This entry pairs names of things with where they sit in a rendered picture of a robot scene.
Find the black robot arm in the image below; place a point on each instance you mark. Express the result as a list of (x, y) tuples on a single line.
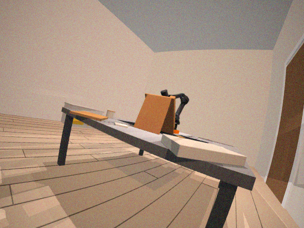
[(183, 99)]

